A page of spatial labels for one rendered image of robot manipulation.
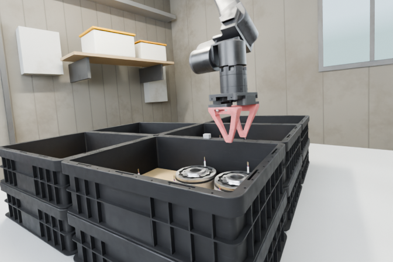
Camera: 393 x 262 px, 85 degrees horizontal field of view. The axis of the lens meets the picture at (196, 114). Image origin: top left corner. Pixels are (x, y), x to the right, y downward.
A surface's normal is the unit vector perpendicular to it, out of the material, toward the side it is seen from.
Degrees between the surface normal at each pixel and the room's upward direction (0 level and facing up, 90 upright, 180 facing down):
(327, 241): 0
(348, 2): 90
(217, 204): 90
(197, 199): 90
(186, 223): 90
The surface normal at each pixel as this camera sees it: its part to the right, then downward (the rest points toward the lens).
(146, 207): -0.53, 0.11
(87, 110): 0.74, 0.01
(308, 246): -0.06, -0.99
